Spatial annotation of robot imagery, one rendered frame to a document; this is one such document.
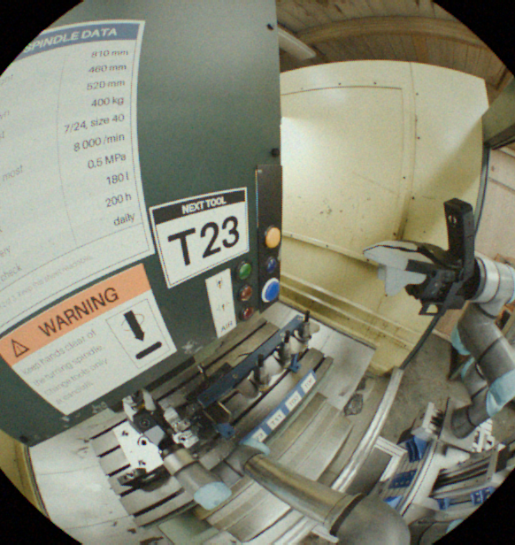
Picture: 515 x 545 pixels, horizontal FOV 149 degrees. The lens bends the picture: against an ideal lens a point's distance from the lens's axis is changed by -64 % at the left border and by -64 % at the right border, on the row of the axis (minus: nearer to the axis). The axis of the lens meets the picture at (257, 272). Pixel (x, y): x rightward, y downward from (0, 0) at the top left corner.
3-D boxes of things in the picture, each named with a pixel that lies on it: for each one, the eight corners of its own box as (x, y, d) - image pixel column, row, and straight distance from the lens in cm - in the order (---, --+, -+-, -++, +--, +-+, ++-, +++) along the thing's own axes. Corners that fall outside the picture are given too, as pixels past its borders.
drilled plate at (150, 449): (202, 441, 84) (198, 439, 79) (145, 478, 91) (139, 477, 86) (169, 402, 93) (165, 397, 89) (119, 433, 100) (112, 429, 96)
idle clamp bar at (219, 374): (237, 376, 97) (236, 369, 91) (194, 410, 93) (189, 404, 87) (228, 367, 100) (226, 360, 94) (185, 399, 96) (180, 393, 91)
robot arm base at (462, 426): (473, 414, 117) (488, 402, 111) (468, 442, 110) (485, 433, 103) (453, 404, 109) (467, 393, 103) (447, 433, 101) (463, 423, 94)
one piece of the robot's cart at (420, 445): (418, 447, 118) (428, 442, 111) (411, 463, 115) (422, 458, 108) (405, 441, 114) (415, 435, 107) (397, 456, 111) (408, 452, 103)
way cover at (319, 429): (352, 420, 126) (364, 410, 112) (238, 543, 120) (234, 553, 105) (311, 395, 125) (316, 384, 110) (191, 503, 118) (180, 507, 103)
